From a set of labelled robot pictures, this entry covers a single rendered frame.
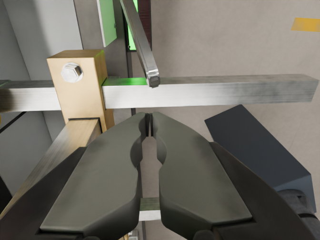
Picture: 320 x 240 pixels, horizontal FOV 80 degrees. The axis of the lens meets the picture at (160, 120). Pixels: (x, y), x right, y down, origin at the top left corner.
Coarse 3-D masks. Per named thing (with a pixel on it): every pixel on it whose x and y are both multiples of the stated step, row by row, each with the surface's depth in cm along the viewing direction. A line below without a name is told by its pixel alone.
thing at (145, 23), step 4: (140, 0) 31; (144, 0) 31; (148, 0) 32; (140, 4) 32; (144, 4) 32; (148, 4) 32; (140, 8) 32; (144, 8) 32; (148, 8) 32; (140, 12) 32; (144, 12) 32; (148, 12) 32; (140, 16) 33; (144, 16) 33; (148, 16) 33; (140, 20) 33; (144, 20) 33; (148, 20) 33; (144, 24) 33; (148, 24) 33; (144, 28) 33; (148, 28) 34; (148, 32) 34; (148, 36) 34; (148, 40) 34
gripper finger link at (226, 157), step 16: (224, 160) 8; (240, 176) 7; (256, 176) 7; (240, 192) 6; (256, 192) 6; (272, 192) 6; (256, 208) 6; (272, 208) 6; (288, 208) 6; (240, 224) 6; (256, 224) 6; (272, 224) 6; (288, 224) 6; (304, 224) 6
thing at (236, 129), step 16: (224, 112) 121; (240, 112) 114; (208, 128) 116; (224, 128) 109; (240, 128) 103; (256, 128) 98; (224, 144) 99; (240, 144) 94; (256, 144) 90; (272, 144) 86; (240, 160) 87; (256, 160) 83; (272, 160) 79; (288, 160) 76; (272, 176) 74; (288, 176) 71; (304, 176) 69; (304, 192) 73
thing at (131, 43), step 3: (135, 0) 31; (135, 3) 32; (129, 30) 34; (129, 33) 34; (129, 36) 34; (129, 39) 34; (132, 39) 34; (132, 42) 34; (132, 45) 35; (132, 48) 35; (135, 48) 35
